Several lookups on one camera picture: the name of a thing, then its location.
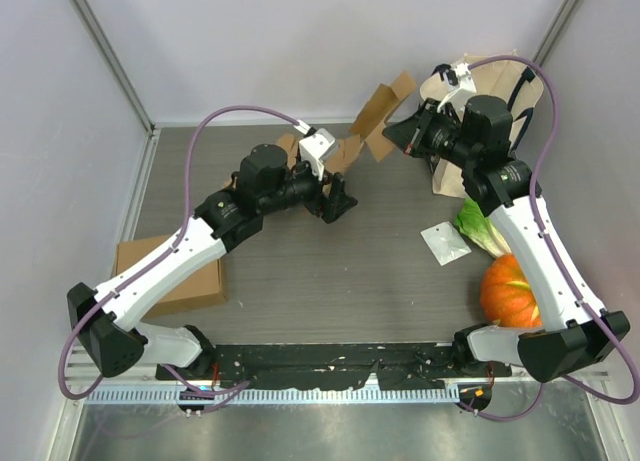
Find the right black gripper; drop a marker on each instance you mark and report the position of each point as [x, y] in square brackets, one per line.
[420, 122]

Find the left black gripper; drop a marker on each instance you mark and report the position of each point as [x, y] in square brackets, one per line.
[331, 206]

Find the brown cardboard sheet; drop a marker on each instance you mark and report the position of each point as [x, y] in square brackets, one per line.
[366, 131]

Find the brown cardboard box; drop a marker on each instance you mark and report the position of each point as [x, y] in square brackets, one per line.
[190, 278]

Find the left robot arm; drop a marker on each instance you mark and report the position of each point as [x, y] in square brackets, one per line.
[108, 319]

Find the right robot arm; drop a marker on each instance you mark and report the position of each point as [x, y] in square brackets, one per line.
[577, 330]

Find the green lettuce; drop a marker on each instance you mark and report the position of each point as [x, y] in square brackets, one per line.
[471, 223]

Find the clear plastic pouch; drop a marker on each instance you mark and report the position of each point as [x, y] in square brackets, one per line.
[445, 243]

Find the beige canvas tote bag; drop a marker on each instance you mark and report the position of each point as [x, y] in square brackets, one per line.
[492, 121]

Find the orange pumpkin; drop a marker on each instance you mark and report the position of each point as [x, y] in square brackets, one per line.
[506, 297]

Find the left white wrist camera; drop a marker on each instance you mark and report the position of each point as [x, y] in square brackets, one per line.
[315, 148]

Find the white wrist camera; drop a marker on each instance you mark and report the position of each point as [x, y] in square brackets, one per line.
[315, 148]
[460, 87]

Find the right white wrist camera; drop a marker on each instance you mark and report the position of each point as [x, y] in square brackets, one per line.
[460, 87]

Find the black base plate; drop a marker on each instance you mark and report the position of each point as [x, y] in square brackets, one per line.
[336, 367]

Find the slotted cable duct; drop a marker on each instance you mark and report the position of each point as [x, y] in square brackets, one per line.
[160, 394]

